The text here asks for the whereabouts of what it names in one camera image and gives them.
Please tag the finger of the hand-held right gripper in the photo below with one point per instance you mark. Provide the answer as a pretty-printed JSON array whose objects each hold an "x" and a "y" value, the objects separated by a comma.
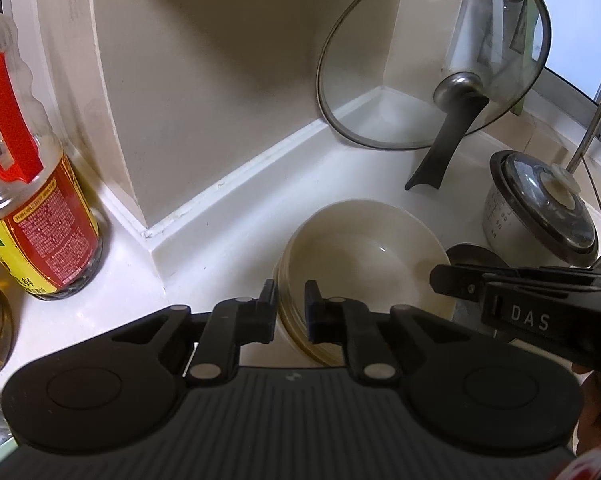
[
  {"x": 458, "y": 282},
  {"x": 555, "y": 274}
]

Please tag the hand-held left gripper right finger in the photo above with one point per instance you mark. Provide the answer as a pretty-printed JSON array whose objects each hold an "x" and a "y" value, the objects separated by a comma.
[{"x": 313, "y": 310}]

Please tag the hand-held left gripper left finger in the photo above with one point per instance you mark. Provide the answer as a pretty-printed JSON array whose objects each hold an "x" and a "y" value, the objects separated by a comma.
[{"x": 268, "y": 310}]

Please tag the small steel bowl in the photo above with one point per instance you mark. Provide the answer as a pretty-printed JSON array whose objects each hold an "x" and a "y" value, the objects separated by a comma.
[{"x": 473, "y": 255}]

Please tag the white floral bowl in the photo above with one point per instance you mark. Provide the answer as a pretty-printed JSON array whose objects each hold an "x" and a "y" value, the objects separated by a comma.
[{"x": 360, "y": 260}]

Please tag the person's right hand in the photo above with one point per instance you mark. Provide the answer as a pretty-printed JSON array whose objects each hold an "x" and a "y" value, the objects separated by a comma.
[{"x": 600, "y": 410}]

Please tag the steel lidded pot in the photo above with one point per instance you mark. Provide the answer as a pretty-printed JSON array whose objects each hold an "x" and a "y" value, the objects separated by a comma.
[{"x": 540, "y": 205}]

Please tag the steel cooking pot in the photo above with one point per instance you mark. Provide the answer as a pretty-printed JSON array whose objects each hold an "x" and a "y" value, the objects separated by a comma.
[{"x": 500, "y": 220}]

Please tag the metal rack pole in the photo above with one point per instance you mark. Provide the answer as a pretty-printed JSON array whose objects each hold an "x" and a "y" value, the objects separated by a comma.
[{"x": 592, "y": 130}]

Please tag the red and white cloth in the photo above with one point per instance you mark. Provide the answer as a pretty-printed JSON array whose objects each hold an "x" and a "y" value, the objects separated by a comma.
[{"x": 592, "y": 465}]

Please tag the window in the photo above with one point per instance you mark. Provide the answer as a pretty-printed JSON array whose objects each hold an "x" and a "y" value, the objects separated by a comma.
[{"x": 580, "y": 35}]

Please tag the white cutting board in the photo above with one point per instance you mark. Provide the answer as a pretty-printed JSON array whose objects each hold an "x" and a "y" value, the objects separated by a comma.
[{"x": 475, "y": 35}]

